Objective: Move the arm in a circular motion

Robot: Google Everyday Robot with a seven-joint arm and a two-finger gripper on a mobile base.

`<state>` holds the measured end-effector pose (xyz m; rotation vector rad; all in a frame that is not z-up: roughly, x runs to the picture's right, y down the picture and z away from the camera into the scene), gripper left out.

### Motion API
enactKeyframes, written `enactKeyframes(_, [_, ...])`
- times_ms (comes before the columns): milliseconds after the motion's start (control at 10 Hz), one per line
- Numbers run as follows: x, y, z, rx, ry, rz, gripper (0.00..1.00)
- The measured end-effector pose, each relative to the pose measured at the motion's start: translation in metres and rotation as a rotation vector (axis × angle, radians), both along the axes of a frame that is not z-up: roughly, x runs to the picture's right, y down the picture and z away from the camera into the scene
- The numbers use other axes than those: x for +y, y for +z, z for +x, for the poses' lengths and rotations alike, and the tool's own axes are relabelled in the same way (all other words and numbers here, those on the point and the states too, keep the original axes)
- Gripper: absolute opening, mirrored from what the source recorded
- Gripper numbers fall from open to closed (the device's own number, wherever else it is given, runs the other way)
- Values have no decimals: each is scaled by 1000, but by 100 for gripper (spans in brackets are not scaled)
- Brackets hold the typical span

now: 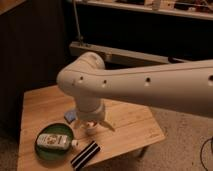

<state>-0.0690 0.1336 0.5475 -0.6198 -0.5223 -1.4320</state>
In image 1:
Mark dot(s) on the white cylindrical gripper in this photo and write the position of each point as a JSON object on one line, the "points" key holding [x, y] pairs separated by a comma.
{"points": [[97, 115]]}

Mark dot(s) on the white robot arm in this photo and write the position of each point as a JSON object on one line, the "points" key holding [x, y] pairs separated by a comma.
{"points": [[184, 87]]}

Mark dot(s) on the white paper cup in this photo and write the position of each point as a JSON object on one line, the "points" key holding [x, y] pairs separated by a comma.
{"points": [[90, 127]]}

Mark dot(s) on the blue sponge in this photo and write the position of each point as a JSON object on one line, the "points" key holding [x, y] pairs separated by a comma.
{"points": [[70, 116]]}

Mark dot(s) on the black white striped cloth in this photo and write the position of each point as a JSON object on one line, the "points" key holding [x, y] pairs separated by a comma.
{"points": [[85, 155]]}

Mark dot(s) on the wooden table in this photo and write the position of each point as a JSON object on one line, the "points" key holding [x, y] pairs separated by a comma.
{"points": [[134, 128]]}

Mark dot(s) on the white green-labelled bottle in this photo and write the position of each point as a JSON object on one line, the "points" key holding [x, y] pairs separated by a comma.
{"points": [[55, 141]]}

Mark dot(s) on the green round plate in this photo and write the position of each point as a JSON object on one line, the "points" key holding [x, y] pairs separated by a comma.
{"points": [[54, 154]]}

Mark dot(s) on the grey baseboard heater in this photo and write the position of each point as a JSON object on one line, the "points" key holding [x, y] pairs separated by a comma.
{"points": [[121, 56]]}

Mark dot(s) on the metal pole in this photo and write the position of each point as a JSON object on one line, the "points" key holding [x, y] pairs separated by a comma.
{"points": [[79, 36]]}

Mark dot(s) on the wooden wall shelf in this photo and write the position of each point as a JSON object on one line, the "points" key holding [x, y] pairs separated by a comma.
{"points": [[154, 6]]}

